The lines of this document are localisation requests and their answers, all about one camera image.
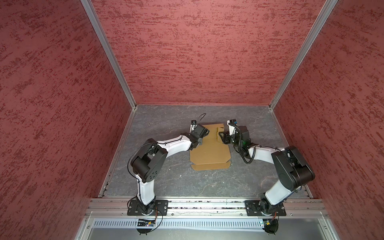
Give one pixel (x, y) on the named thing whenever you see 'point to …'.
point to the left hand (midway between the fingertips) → (194, 139)
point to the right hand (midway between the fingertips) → (219, 135)
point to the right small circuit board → (268, 223)
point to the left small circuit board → (146, 223)
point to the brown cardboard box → (211, 153)
